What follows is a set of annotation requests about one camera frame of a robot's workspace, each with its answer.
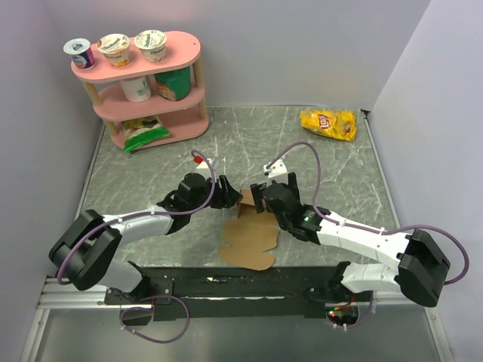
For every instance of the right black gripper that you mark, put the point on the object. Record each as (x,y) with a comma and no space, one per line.
(256,193)

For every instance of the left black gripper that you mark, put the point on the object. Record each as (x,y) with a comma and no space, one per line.
(226,196)

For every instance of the brown cardboard box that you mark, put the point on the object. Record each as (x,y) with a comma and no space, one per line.
(249,237)

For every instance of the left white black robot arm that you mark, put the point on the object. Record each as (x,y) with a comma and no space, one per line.
(84,255)

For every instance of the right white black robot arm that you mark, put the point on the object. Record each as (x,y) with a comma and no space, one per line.
(408,263)

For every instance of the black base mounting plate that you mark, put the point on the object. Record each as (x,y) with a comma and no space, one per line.
(238,292)

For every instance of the green white snack bag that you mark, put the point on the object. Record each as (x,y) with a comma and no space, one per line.
(141,131)

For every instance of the yellow Lays chips bag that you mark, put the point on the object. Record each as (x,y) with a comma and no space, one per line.
(334,124)

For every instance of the pink three-tier shelf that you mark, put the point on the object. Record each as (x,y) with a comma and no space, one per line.
(185,119)

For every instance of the green can on middle shelf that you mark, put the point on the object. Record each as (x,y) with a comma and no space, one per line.
(174,85)

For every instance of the white cup on middle shelf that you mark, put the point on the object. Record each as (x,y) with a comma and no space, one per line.
(137,89)

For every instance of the electronics board with LEDs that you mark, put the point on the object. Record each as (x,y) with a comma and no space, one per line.
(340,316)

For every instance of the white Chobani yogurt cup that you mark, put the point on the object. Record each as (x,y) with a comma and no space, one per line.
(152,45)

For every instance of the peach Chobani yogurt cup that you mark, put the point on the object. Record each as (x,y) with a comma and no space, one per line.
(115,48)

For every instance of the blue white yogurt cup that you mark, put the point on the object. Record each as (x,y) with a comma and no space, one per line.
(79,49)

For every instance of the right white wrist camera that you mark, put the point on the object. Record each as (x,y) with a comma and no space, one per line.
(277,173)

